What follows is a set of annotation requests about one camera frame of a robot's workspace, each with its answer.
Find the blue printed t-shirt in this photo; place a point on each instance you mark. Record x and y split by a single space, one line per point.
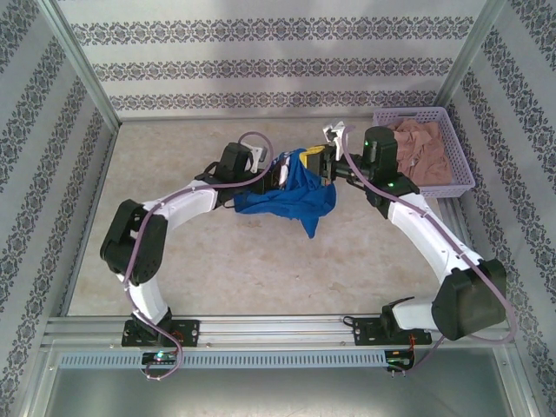
299 200

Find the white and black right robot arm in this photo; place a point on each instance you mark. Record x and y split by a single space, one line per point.
417 230

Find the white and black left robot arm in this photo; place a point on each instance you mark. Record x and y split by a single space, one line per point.
187 202

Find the peach pink garment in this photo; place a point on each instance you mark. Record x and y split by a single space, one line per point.
421 152

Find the lavender plastic lattice basket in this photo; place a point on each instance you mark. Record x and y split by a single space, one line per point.
460 147

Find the grey sheet metal panel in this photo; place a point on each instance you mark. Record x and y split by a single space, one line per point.
278 395

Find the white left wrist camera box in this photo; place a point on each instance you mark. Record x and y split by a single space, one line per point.
260 153

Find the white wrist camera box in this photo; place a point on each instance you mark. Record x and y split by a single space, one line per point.
334 130
260 153

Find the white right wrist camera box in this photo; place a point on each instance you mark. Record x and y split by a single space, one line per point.
334 130

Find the aluminium frame post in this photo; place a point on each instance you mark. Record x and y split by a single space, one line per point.
78 61
469 56

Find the aluminium mounting rail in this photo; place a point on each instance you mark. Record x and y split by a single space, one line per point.
269 330

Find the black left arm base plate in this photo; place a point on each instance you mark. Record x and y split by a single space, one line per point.
189 332

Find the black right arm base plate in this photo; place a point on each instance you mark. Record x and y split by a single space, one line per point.
365 332

